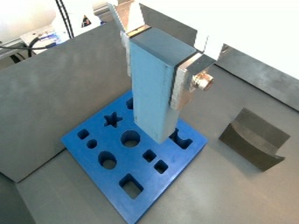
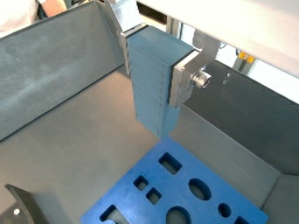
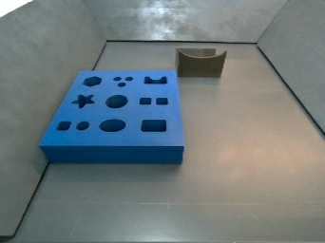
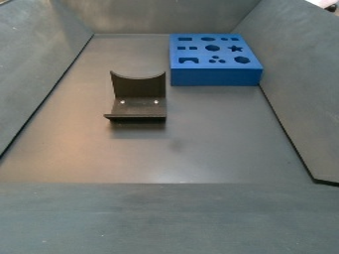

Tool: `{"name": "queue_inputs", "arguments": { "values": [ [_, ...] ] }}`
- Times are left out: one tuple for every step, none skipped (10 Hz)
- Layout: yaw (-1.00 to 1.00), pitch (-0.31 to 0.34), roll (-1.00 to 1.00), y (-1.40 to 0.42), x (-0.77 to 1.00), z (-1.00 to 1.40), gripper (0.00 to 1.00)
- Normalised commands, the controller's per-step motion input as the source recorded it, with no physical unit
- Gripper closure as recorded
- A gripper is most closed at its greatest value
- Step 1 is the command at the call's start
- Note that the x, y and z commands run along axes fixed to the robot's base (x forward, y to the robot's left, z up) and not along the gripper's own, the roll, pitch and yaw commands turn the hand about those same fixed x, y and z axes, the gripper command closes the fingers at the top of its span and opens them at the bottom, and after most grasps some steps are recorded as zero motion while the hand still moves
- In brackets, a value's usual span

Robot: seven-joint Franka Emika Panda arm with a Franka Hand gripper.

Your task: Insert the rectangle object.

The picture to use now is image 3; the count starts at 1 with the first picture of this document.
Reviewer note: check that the blue shape sorter board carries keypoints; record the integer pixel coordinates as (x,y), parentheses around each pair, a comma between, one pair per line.
(119,117)

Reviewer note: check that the grey concave rectangle block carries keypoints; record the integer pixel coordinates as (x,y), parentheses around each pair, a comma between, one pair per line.
(199,62)

